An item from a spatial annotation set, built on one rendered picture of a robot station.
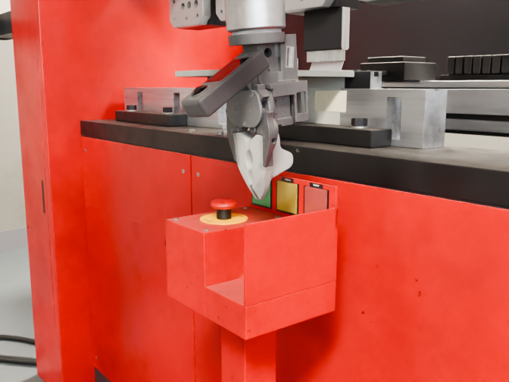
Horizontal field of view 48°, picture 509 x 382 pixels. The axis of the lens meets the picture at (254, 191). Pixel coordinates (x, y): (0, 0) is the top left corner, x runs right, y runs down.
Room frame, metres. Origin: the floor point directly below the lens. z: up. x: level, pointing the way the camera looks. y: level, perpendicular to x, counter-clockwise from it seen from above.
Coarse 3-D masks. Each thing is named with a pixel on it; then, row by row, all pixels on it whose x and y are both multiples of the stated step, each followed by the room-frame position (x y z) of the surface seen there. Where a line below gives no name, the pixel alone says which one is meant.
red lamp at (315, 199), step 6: (306, 186) 0.81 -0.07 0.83; (306, 192) 0.81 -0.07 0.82; (312, 192) 0.80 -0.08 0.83; (318, 192) 0.79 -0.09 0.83; (324, 192) 0.79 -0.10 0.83; (306, 198) 0.81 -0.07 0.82; (312, 198) 0.80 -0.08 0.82; (318, 198) 0.79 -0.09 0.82; (324, 198) 0.79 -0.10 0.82; (306, 204) 0.81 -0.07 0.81; (312, 204) 0.80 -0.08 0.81; (318, 204) 0.79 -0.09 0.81; (324, 204) 0.79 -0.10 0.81; (306, 210) 0.81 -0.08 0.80; (312, 210) 0.80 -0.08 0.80; (318, 210) 0.79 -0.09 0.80
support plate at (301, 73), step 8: (176, 72) 1.02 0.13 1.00; (184, 72) 1.00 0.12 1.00; (192, 72) 0.98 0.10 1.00; (200, 72) 0.96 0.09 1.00; (208, 72) 0.94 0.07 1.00; (216, 72) 0.93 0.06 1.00; (304, 72) 0.97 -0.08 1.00; (312, 72) 0.98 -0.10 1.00; (320, 72) 1.00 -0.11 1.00; (328, 72) 1.01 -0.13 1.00; (336, 72) 1.02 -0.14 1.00; (344, 72) 1.03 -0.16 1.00; (352, 72) 1.04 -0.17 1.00
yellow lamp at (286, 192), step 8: (280, 184) 0.86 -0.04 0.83; (288, 184) 0.85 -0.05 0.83; (296, 184) 0.83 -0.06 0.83; (280, 192) 0.86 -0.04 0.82; (288, 192) 0.85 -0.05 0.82; (296, 192) 0.83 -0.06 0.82; (280, 200) 0.86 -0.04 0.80; (288, 200) 0.85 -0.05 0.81; (296, 200) 0.83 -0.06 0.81; (280, 208) 0.86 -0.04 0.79; (288, 208) 0.85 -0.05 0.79; (296, 208) 0.83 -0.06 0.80
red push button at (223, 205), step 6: (222, 198) 0.85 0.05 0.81; (228, 198) 0.85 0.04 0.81; (216, 204) 0.82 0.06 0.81; (222, 204) 0.82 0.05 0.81; (228, 204) 0.82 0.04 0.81; (234, 204) 0.83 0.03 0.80; (222, 210) 0.83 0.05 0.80; (228, 210) 0.83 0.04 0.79; (222, 216) 0.83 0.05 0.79; (228, 216) 0.83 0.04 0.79
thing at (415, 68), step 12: (372, 60) 1.27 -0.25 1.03; (384, 60) 1.25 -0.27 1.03; (396, 60) 1.22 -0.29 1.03; (408, 60) 1.22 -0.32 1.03; (420, 60) 1.25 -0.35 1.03; (384, 72) 1.22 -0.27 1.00; (396, 72) 1.21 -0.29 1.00; (408, 72) 1.20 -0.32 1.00; (420, 72) 1.23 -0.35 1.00; (432, 72) 1.25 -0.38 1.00
